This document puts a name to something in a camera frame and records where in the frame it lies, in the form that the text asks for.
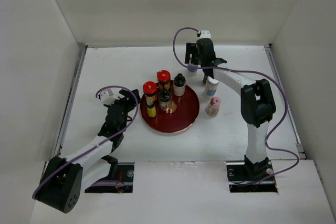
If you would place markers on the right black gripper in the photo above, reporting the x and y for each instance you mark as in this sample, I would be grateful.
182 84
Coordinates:
191 48

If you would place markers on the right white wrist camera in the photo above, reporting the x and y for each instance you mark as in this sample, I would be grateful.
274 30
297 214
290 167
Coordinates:
204 34

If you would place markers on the silver lid spice jar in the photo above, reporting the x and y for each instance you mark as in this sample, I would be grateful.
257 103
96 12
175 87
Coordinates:
211 87

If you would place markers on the red lid sauce jar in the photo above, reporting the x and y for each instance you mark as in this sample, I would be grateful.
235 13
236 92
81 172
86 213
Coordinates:
164 79
150 90

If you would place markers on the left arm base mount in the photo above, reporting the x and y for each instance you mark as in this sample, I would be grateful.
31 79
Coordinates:
119 179

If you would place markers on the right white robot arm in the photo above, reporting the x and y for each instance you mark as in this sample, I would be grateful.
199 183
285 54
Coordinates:
257 107

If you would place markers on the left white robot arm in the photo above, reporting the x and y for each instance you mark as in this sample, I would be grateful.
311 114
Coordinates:
61 182

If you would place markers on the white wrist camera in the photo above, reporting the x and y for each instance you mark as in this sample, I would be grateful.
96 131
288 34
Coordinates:
204 34
107 97

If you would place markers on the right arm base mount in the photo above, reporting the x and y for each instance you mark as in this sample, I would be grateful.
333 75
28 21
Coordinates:
244 177

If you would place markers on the pink lid spice jar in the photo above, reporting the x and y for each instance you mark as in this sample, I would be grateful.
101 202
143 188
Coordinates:
213 107

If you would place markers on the black cap pepper jar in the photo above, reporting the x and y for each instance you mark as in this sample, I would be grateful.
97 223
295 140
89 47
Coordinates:
204 79

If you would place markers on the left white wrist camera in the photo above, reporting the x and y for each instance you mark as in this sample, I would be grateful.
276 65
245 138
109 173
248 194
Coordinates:
107 97

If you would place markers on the black cap brown spice bottle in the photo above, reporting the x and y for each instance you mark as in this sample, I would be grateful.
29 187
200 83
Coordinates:
165 100

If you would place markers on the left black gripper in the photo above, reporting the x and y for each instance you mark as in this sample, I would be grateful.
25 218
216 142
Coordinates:
127 100

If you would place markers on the yellow label small bottle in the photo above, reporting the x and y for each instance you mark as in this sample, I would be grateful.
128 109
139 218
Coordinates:
150 106

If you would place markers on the blue label silver lid jar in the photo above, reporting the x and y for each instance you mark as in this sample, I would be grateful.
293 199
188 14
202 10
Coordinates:
192 69

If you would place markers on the black cap white salt bottle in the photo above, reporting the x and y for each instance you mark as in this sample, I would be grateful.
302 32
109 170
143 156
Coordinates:
179 85

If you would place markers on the round red lacquer tray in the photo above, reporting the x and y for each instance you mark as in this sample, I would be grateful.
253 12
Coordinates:
183 116

